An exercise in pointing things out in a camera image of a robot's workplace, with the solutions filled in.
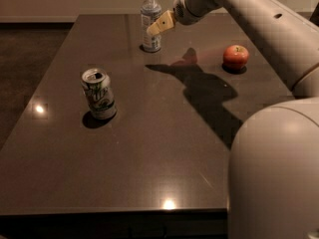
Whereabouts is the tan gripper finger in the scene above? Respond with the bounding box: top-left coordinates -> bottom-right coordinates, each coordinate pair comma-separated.
147,10 -> 176,36

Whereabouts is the blue plastic water bottle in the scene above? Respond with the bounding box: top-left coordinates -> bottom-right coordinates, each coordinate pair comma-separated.
141,0 -> 161,53

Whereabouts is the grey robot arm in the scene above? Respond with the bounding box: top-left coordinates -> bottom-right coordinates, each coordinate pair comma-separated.
148,0 -> 319,239

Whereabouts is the red apple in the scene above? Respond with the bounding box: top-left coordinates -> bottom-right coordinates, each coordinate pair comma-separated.
223,45 -> 249,71

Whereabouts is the green white soda can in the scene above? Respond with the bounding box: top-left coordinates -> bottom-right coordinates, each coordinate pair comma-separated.
81,68 -> 117,120

